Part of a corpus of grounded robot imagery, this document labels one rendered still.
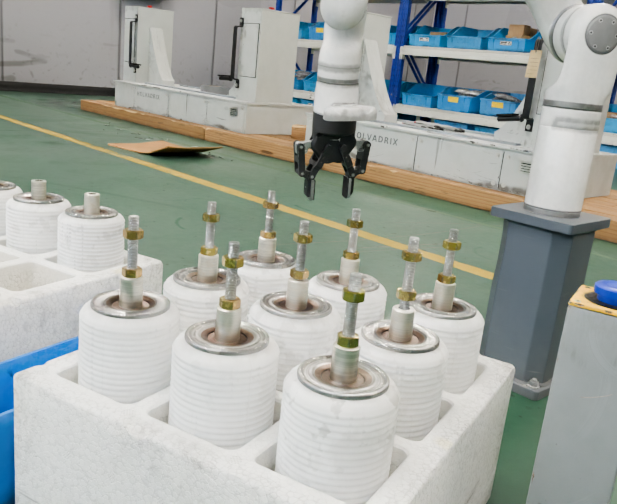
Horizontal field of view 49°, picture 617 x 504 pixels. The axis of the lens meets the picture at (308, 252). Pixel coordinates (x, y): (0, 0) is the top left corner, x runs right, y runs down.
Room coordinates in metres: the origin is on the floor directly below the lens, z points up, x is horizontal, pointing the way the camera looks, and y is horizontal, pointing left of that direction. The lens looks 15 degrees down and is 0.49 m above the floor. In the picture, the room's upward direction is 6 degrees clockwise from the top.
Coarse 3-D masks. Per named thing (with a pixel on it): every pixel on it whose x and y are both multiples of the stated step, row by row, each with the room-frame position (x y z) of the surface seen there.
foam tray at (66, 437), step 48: (48, 384) 0.58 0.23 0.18; (480, 384) 0.68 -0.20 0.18; (48, 432) 0.57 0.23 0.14; (96, 432) 0.54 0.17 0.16; (144, 432) 0.52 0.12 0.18; (432, 432) 0.56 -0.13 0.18; (480, 432) 0.63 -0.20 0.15; (48, 480) 0.57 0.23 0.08; (96, 480) 0.54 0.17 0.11; (144, 480) 0.51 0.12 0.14; (192, 480) 0.48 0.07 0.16; (240, 480) 0.46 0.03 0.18; (288, 480) 0.46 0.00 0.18; (432, 480) 0.50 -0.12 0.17; (480, 480) 0.67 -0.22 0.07
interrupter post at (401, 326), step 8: (392, 312) 0.61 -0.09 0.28; (400, 312) 0.60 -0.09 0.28; (408, 312) 0.60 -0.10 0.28; (392, 320) 0.61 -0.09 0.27; (400, 320) 0.60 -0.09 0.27; (408, 320) 0.60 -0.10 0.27; (392, 328) 0.60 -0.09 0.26; (400, 328) 0.60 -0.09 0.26; (408, 328) 0.60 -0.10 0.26; (392, 336) 0.60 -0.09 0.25; (400, 336) 0.60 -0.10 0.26; (408, 336) 0.60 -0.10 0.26
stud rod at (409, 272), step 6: (414, 240) 0.61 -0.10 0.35; (408, 246) 0.61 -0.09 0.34; (414, 246) 0.61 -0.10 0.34; (414, 252) 0.61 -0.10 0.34; (408, 264) 0.61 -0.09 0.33; (414, 264) 0.61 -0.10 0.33; (408, 270) 0.61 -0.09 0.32; (414, 270) 0.61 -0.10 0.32; (408, 276) 0.61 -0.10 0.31; (408, 282) 0.61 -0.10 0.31; (402, 288) 0.61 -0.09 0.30; (408, 288) 0.61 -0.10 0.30; (402, 300) 0.61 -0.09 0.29; (402, 306) 0.61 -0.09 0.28; (408, 306) 0.61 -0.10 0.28
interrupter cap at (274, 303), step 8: (264, 296) 0.68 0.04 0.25; (272, 296) 0.68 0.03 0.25; (280, 296) 0.69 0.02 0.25; (312, 296) 0.70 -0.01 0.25; (264, 304) 0.65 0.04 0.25; (272, 304) 0.66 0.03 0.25; (280, 304) 0.67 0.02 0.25; (312, 304) 0.68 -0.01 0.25; (320, 304) 0.67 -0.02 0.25; (328, 304) 0.67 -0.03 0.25; (272, 312) 0.64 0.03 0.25; (280, 312) 0.63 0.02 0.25; (288, 312) 0.64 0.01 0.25; (296, 312) 0.64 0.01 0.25; (304, 312) 0.64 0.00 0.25; (312, 312) 0.65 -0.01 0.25; (320, 312) 0.65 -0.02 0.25; (328, 312) 0.65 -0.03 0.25
